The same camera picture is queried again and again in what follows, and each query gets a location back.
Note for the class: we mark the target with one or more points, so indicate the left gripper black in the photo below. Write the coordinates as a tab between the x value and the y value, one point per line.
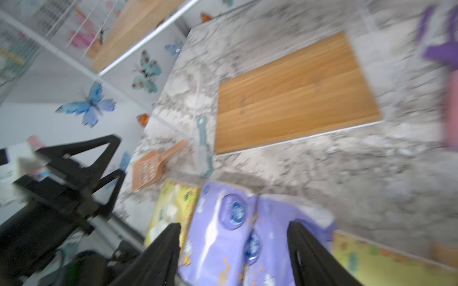
69	168

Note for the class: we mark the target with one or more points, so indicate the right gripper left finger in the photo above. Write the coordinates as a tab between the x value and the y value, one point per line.
157	265

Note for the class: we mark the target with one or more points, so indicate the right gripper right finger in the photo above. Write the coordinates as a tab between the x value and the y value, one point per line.
311	262

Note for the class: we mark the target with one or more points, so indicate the purple tissue pack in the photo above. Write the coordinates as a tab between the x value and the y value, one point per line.
266	251
213	254

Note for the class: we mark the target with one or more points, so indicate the yellow tissue pack bottom shelf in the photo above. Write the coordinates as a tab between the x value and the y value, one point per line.
176	205

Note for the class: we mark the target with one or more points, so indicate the green-white tissue pack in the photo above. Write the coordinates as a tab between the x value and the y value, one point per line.
373	264

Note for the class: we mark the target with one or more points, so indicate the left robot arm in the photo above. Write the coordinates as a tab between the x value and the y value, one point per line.
30	238

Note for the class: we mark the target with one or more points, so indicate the pink plastic scoop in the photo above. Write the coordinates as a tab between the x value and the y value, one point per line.
147	170

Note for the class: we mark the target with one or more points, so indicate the teal small brush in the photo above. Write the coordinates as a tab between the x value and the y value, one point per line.
205	165

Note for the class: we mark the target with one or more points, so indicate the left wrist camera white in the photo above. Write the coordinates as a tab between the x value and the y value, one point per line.
16	161

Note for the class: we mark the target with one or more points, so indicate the white wire three-tier shelf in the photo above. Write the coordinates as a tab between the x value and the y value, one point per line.
263	74

